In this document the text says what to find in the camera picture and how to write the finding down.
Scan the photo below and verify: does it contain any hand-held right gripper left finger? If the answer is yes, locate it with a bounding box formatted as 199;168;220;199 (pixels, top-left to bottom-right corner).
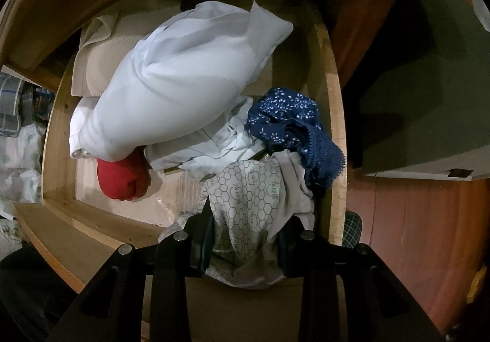
57;197;215;342

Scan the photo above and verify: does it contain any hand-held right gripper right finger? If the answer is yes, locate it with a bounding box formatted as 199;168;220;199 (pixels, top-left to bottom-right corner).
277;217;445;342

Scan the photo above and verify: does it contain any white hexagon print underwear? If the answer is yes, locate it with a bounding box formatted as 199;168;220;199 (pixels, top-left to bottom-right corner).
159;151;316;289

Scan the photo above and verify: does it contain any wooden drawer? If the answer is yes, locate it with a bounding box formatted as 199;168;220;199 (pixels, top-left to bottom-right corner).
13;0;349;342

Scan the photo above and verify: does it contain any white drawer liner paper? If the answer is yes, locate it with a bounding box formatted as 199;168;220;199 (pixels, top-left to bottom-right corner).
74;158;203;228

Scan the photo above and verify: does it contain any navy floral lace underwear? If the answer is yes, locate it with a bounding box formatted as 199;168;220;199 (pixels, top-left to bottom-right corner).
245;87;345;190

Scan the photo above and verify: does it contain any checked slipper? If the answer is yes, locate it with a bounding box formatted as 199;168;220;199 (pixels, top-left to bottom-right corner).
342;212;364;249

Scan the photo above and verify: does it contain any folded white garment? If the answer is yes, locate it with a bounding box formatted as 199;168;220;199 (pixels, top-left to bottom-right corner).
143;97;269;180

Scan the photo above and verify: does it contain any red cloth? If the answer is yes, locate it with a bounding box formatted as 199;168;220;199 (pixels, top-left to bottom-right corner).
96;147;152;202

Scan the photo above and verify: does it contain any large white cloth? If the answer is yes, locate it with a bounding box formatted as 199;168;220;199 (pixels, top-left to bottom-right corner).
69;1;295;163

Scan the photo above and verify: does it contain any person's dark clothing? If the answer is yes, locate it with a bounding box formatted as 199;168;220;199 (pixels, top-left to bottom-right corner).
0;246;90;342

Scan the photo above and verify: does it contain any yellow object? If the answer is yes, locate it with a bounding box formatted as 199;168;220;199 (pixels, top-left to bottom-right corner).
467;265;487;302

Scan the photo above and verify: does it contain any white patterned cloth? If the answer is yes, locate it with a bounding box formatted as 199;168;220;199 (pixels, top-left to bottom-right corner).
0;124;44;221

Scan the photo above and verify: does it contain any grey-green box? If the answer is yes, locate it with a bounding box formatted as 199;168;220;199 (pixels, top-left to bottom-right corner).
352;0;490;182

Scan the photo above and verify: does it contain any beige ribbed cloth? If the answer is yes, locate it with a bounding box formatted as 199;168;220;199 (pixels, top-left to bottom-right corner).
71;15;184;98

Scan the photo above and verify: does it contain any grey plaid cloth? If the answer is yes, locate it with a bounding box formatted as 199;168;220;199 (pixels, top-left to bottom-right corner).
0;72;50;136

